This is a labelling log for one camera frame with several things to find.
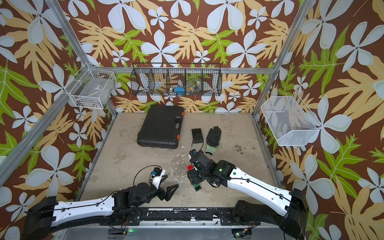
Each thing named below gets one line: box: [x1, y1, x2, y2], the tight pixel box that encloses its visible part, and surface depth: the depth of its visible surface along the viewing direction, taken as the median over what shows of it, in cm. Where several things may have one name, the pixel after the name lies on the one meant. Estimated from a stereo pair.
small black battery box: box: [191, 128, 204, 144], surface depth 106 cm
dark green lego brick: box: [193, 183, 202, 191], surface depth 82 cm
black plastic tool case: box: [137, 105, 185, 149], surface depth 101 cm
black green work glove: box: [205, 126, 222, 156], surface depth 106 cm
